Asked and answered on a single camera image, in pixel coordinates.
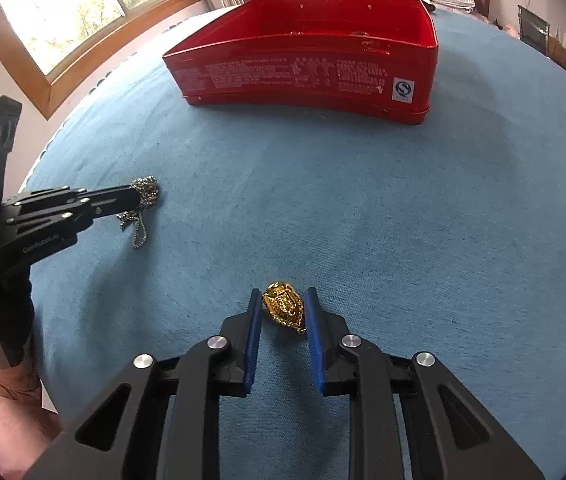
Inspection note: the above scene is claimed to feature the silver chain necklace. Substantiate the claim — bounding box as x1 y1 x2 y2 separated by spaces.
116 174 159 250

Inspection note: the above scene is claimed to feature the gold pendant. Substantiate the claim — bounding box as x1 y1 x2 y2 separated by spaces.
262 281 306 334

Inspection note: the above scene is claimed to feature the pink sleeve forearm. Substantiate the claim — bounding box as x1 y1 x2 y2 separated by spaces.
0 358 62 479

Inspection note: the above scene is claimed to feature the wooden framed window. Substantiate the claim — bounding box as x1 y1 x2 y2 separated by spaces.
0 0 202 118

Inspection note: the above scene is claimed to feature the blue bed blanket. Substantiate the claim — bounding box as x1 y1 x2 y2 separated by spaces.
27 12 566 479

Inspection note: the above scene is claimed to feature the black office chair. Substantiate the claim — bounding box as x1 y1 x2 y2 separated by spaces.
518 4 549 55

